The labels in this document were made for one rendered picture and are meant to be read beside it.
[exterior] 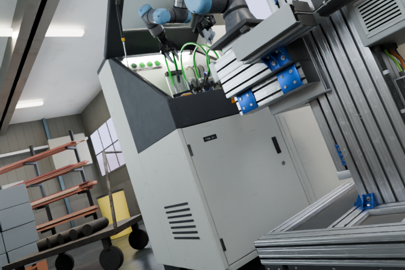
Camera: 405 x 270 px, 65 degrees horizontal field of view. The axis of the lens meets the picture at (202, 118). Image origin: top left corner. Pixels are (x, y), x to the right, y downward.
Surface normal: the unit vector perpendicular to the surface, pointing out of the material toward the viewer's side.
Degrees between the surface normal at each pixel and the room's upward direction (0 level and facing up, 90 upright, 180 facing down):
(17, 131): 90
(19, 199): 90
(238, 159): 90
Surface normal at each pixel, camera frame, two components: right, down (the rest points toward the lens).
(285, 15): -0.74, 0.16
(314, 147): 0.49, -0.31
